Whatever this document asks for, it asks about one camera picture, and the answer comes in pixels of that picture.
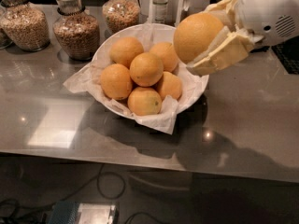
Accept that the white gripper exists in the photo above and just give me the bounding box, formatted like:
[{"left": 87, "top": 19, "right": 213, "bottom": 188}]
[{"left": 186, "top": 0, "right": 299, "bottom": 77}]

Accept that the large orange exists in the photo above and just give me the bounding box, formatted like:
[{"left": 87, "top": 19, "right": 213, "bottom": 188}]
[{"left": 173, "top": 12, "right": 224, "bottom": 63}]

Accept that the white bowl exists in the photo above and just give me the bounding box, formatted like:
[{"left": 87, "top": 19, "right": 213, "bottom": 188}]
[{"left": 89, "top": 24, "right": 209, "bottom": 120}]

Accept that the orange back middle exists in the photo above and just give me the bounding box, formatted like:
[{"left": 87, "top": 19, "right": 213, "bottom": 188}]
[{"left": 149, "top": 42, "right": 178, "bottom": 72}]

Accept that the clear glass bottle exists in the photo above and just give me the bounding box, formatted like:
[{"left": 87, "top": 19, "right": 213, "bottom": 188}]
[{"left": 152, "top": 0, "right": 168, "bottom": 23}]

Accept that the orange right lower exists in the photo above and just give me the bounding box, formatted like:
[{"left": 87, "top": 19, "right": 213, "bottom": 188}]
[{"left": 154, "top": 71, "right": 182, "bottom": 100}]

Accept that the orange centre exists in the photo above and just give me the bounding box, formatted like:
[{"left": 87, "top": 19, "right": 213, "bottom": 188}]
[{"left": 129, "top": 52, "right": 164, "bottom": 87}]

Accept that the orange back left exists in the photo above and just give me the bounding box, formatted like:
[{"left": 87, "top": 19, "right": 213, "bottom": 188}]
[{"left": 109, "top": 36, "right": 144, "bottom": 68}]

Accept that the glass jar of cereal right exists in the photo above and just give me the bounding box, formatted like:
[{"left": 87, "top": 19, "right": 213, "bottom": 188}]
[{"left": 102, "top": 0, "right": 140, "bottom": 34}]

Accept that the orange front middle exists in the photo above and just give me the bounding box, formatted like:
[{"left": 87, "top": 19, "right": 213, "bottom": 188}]
[{"left": 127, "top": 87, "right": 162, "bottom": 116}]

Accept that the orange front left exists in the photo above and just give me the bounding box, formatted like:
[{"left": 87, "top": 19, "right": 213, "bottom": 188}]
[{"left": 99, "top": 63, "right": 133, "bottom": 100}]

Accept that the glass jar of grains middle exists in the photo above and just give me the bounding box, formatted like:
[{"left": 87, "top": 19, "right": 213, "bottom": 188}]
[{"left": 52, "top": 0, "right": 100, "bottom": 61}]

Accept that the glass jar of grains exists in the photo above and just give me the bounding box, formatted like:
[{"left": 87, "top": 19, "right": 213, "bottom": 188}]
[
  {"left": 0, "top": 0, "right": 50, "bottom": 51},
  {"left": 52, "top": 0, "right": 100, "bottom": 61}
]

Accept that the glass jar of grains left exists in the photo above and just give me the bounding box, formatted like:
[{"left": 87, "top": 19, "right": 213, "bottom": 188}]
[{"left": 0, "top": 0, "right": 50, "bottom": 51}]

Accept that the glass jar far left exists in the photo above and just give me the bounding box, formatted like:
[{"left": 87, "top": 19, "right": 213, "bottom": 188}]
[{"left": 0, "top": 7, "right": 12, "bottom": 49}]

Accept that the metal box under table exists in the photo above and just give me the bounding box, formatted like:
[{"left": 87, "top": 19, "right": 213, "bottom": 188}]
[{"left": 47, "top": 201, "right": 119, "bottom": 224}]

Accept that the black cable under table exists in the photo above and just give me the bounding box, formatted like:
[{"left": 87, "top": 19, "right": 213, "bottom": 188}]
[{"left": 0, "top": 163, "right": 163, "bottom": 224}]

